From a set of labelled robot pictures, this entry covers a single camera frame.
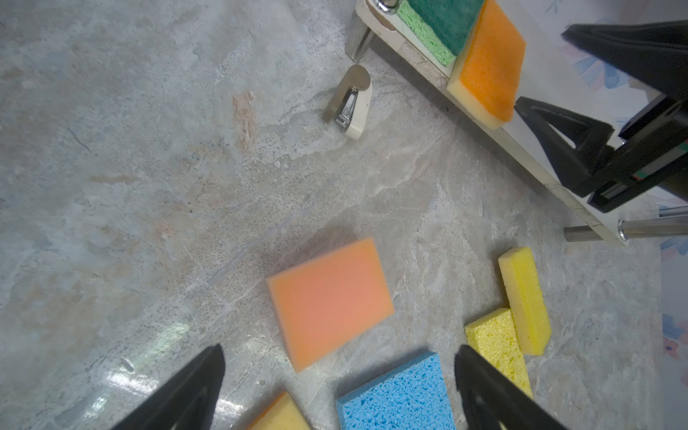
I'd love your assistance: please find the small cream stapler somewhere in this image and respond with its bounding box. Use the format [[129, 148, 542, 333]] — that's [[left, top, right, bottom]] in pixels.
[[322, 64, 373, 140]]

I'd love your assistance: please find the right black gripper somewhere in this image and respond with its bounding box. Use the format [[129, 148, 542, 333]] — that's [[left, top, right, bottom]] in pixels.
[[514, 20, 687, 212]]

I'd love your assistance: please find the blue sponge left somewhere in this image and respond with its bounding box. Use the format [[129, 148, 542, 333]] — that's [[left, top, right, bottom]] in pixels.
[[336, 351, 456, 429]]

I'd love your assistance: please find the yellow sponge middle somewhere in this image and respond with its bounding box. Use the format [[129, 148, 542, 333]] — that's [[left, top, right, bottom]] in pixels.
[[464, 307, 533, 398]]

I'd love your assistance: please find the peach pink sponge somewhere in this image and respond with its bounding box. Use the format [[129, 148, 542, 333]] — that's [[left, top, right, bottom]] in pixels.
[[266, 238, 395, 373]]

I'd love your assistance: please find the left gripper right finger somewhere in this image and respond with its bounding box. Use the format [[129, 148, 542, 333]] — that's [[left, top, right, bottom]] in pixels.
[[454, 345, 565, 430]]

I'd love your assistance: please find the yellow sponge upper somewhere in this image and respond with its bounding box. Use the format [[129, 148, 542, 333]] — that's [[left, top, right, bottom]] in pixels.
[[498, 247, 552, 356]]

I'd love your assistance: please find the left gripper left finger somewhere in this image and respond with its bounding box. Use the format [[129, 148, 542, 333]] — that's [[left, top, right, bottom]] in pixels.
[[115, 344, 226, 429]]

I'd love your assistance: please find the green scrub sponge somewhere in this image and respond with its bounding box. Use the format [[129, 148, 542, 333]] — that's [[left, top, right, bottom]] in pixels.
[[397, 0, 484, 66]]

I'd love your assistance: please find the white two-tier shelf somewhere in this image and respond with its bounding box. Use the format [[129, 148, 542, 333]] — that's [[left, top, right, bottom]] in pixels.
[[346, 1, 687, 245]]

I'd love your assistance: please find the yellow orange sponge bottom left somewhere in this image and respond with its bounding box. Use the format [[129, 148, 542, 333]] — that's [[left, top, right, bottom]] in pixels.
[[249, 392, 311, 430]]

